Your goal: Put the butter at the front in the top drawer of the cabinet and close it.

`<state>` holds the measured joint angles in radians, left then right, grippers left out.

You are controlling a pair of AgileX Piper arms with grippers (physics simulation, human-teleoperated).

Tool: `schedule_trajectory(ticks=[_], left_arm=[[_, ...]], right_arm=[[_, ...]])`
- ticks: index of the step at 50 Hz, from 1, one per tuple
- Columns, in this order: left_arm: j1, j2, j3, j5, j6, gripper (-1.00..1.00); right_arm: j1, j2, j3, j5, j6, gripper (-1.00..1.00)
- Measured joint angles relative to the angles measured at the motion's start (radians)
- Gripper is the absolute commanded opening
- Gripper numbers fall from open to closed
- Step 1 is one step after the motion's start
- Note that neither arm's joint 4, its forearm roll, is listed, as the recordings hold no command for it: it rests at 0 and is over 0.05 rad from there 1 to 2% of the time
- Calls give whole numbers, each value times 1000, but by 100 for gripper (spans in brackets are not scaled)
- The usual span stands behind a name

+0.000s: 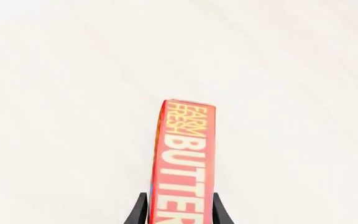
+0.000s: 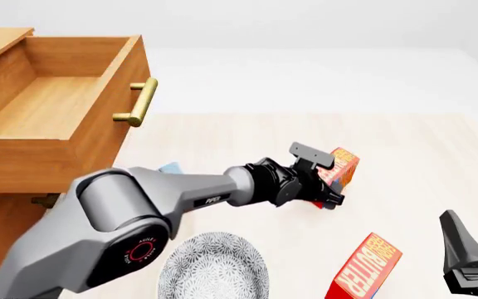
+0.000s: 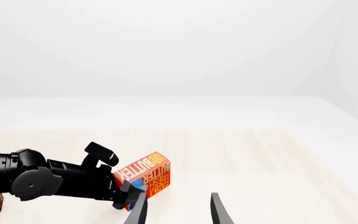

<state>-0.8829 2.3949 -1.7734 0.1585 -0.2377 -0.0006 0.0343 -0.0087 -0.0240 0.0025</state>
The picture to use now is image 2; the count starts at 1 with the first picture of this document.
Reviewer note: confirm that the closed wooden drawer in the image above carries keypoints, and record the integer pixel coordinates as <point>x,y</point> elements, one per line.
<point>2,230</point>

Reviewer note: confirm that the red orange butter box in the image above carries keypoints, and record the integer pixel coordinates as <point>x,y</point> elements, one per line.
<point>342,166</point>
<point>363,271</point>

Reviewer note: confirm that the silver-grey left robot arm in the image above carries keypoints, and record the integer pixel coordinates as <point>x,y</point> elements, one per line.
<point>110,218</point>

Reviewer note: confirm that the open wooden drawer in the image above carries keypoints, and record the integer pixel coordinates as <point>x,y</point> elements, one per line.
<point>48,102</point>

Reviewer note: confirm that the pale blue box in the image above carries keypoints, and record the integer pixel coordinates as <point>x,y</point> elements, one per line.
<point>170,167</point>

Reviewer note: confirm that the left camera plate on stalk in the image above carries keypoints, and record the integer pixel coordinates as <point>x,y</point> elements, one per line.
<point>311,154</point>

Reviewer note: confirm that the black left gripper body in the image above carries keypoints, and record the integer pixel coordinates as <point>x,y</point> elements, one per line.
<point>310,183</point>

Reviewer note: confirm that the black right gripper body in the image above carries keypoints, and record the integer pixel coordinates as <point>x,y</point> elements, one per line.
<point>477,280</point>

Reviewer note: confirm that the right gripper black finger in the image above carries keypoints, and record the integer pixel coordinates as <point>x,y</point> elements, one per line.
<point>459,243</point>

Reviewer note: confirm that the grey patterned bowl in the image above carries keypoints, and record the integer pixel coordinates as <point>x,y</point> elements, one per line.
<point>214,268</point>

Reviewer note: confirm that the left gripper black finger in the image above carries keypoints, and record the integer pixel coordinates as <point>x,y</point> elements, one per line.
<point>335,198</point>

